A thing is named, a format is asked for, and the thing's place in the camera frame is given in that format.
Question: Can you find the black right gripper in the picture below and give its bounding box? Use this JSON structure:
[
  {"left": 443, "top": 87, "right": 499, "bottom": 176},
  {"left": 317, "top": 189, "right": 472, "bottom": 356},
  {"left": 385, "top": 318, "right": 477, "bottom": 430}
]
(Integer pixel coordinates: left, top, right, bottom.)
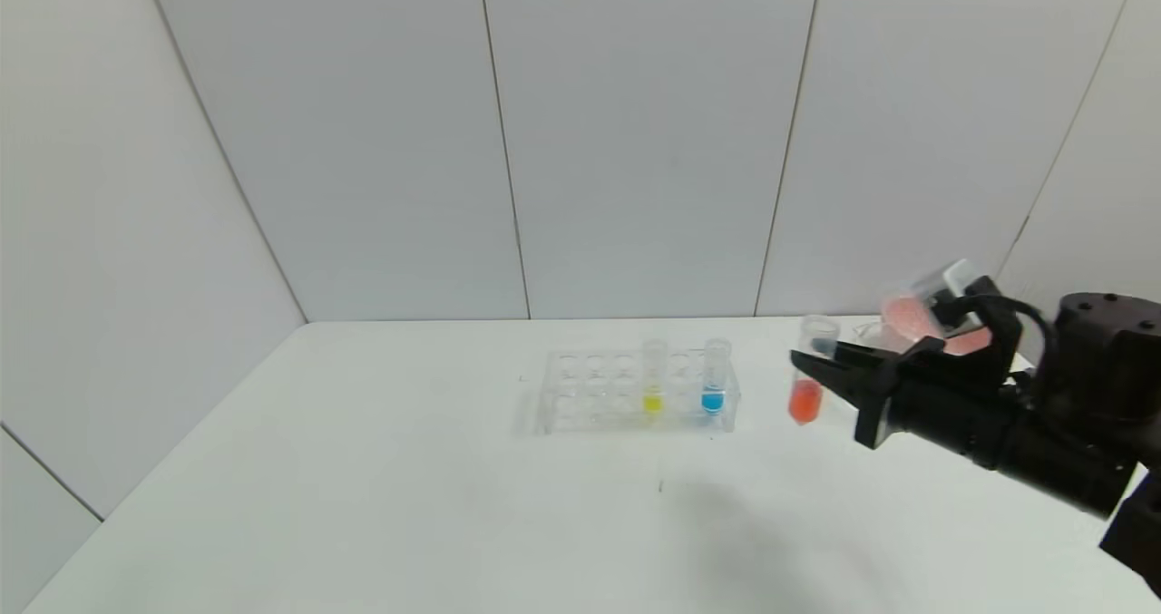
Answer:
[{"left": 789, "top": 336, "right": 1005, "bottom": 470}]

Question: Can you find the test tube with red pigment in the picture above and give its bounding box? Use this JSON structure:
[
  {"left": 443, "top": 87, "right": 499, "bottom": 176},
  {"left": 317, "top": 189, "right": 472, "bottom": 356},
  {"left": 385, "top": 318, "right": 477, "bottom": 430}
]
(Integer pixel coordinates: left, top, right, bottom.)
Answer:
[{"left": 787, "top": 315, "right": 841, "bottom": 426}]

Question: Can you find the test tube with blue pigment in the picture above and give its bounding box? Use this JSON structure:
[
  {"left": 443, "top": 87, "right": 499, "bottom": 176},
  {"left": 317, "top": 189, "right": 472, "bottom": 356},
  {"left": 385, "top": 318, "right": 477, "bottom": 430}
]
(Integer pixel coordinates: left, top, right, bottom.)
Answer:
[{"left": 703, "top": 339, "right": 732, "bottom": 415}]

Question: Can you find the test tube with yellow pigment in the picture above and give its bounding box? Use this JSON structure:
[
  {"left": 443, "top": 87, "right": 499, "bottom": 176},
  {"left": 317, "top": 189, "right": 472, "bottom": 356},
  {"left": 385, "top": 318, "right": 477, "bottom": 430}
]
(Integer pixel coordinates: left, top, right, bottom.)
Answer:
[{"left": 641, "top": 340, "right": 668, "bottom": 415}]

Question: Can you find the clear plastic test tube rack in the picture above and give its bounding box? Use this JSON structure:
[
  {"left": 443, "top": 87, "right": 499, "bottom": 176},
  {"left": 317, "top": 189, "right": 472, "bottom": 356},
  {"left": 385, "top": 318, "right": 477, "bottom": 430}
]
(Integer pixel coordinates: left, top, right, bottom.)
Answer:
[{"left": 535, "top": 349, "right": 743, "bottom": 435}]

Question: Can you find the pink bowl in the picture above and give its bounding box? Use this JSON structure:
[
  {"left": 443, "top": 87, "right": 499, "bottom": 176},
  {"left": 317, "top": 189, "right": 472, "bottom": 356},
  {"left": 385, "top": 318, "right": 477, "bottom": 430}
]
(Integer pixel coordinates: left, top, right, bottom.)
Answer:
[{"left": 882, "top": 289, "right": 991, "bottom": 357}]

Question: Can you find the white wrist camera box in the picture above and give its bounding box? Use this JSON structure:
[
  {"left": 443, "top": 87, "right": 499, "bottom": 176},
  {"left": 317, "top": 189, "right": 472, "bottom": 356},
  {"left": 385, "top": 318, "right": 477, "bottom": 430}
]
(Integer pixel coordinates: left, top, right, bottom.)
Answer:
[{"left": 918, "top": 260, "right": 1000, "bottom": 338}]

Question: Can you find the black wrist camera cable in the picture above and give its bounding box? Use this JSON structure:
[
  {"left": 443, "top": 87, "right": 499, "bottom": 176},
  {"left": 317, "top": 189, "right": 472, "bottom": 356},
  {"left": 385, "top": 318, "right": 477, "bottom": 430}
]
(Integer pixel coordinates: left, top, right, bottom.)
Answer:
[{"left": 951, "top": 294, "right": 1059, "bottom": 372}]

